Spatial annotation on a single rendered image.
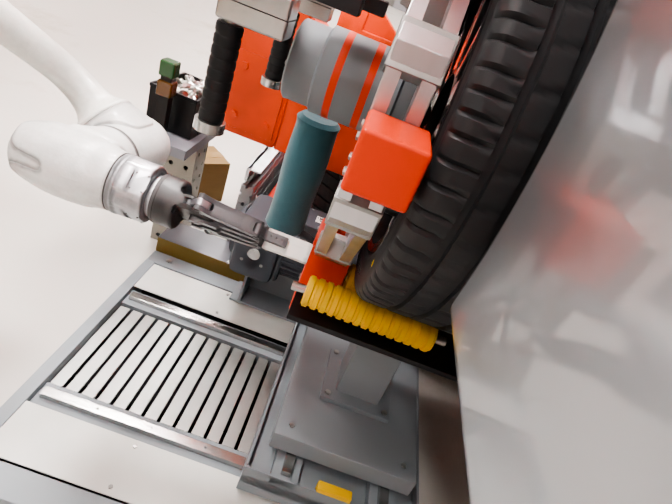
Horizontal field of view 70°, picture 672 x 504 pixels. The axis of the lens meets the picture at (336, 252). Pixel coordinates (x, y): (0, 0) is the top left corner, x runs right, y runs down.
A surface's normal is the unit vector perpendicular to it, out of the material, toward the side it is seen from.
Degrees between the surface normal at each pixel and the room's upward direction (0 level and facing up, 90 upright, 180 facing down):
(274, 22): 90
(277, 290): 90
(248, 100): 90
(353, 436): 0
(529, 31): 60
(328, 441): 0
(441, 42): 45
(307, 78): 94
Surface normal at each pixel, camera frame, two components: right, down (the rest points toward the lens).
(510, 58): 0.00, 0.11
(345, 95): -0.21, 0.63
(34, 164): -0.23, 0.32
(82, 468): 0.33, -0.80
